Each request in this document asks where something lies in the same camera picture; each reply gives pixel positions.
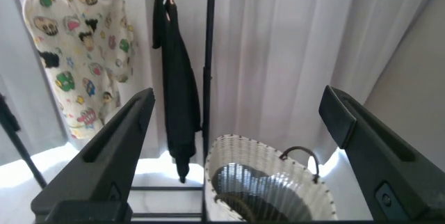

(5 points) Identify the white curtain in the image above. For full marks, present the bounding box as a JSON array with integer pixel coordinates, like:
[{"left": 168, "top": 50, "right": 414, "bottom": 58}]
[{"left": 0, "top": 0, "right": 445, "bottom": 171}]

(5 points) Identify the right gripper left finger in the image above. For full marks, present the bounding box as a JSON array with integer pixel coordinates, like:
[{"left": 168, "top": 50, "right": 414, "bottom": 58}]
[{"left": 30, "top": 87, "right": 156, "bottom": 223}]

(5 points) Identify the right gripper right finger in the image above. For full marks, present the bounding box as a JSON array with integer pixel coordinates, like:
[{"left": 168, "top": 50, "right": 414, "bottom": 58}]
[{"left": 318, "top": 84, "right": 445, "bottom": 223}]

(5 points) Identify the cream printed garment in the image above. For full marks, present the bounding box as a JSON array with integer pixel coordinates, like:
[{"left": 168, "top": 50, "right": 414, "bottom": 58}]
[{"left": 22, "top": 0, "right": 136, "bottom": 141}]

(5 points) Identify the black garment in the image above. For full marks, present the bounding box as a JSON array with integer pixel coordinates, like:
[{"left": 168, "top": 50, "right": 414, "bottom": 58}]
[{"left": 152, "top": 0, "right": 202, "bottom": 184}]

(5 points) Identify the white laundry basket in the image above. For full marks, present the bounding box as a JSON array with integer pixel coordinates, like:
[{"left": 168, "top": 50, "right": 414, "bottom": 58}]
[{"left": 204, "top": 134, "right": 338, "bottom": 222}]

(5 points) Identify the black clothes rack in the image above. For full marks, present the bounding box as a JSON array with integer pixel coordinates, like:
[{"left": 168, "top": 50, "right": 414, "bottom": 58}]
[{"left": 0, "top": 0, "right": 217, "bottom": 222}]

